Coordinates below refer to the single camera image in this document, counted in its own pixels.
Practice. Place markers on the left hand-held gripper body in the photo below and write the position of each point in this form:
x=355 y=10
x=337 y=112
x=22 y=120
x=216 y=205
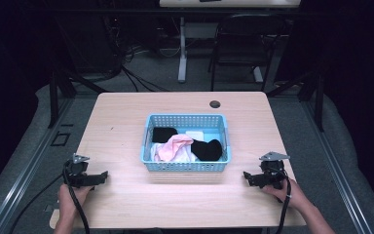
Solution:
x=77 y=171

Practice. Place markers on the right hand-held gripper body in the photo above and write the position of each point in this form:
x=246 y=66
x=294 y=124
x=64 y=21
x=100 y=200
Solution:
x=272 y=170

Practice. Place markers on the person's left hand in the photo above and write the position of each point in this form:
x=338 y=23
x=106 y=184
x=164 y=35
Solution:
x=68 y=200

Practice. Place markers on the person's right hand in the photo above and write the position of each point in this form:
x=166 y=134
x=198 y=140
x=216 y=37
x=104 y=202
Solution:
x=290 y=195

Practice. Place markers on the large black sock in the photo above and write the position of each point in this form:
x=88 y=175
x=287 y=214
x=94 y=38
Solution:
x=207 y=150

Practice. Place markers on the blue plastic basket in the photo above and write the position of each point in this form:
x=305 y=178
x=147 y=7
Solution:
x=149 y=162

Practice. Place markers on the white folded cloth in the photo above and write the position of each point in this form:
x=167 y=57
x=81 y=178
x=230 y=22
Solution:
x=194 y=135

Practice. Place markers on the small black sock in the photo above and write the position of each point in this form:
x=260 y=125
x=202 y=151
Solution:
x=163 y=134

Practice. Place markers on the pink cloth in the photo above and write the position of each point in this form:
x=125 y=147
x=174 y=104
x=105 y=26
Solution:
x=175 y=146

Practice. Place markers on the short white desk foot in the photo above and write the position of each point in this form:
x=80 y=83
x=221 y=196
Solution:
x=258 y=74

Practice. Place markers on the black chair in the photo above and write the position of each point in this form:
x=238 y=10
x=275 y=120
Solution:
x=243 y=39

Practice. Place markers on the white desk leg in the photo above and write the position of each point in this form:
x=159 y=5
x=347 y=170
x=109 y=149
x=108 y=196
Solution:
x=182 y=58

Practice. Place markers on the white desk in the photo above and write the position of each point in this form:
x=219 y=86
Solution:
x=227 y=3

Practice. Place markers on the black metal frame post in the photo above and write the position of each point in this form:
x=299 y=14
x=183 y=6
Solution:
x=53 y=97
x=319 y=100

